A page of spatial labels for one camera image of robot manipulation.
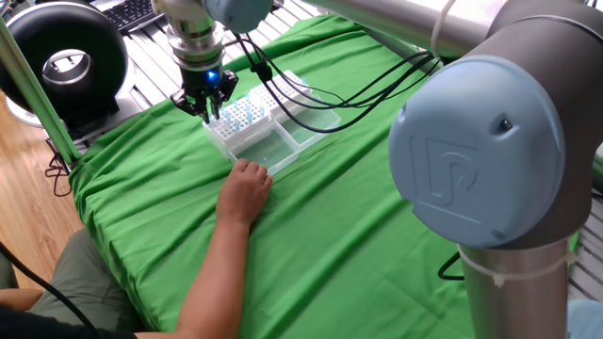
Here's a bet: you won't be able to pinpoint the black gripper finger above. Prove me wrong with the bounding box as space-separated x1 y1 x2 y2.
169 89 212 125
209 76 240 121

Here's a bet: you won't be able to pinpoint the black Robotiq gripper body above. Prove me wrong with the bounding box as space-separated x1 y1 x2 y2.
180 67 239 102

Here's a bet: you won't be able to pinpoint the white pipette tip box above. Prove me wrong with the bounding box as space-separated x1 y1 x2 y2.
202 93 302 178
248 69 342 152

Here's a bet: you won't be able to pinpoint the person's right forearm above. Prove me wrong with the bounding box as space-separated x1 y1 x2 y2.
136 218 251 339

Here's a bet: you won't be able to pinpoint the person's right hand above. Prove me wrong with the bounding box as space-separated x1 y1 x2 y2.
215 158 274 232

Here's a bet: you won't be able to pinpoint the person's left hand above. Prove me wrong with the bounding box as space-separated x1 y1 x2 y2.
0 287 44 313

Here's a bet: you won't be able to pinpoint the black keyboard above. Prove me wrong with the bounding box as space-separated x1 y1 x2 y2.
101 0 164 33

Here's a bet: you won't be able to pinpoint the green table cloth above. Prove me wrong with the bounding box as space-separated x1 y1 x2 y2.
69 13 475 339

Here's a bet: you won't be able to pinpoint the grey green trousers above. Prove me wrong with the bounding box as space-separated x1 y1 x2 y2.
0 229 142 333

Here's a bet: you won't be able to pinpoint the black cable with ferrite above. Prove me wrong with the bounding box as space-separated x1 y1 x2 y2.
233 32 442 136

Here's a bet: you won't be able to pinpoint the black ring-shaped fan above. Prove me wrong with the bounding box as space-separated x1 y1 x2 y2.
0 1 138 142

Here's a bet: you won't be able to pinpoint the thin black floor cable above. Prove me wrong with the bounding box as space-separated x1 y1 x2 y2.
44 139 73 198

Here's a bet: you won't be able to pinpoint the green covered frame post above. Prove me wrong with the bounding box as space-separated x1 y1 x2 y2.
0 16 82 166

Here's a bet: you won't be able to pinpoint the grey metal frame rail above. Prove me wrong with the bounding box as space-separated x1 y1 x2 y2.
365 27 444 76

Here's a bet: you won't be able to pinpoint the plain black robot cable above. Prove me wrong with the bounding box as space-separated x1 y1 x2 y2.
235 35 439 112

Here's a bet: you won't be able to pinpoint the white cable tie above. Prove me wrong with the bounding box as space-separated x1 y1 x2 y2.
456 244 579 288
430 0 458 57

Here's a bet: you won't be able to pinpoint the thick black cable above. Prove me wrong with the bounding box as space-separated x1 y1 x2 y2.
0 240 104 339

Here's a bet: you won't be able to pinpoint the black cable silver connector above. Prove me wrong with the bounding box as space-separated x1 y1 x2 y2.
436 251 466 283

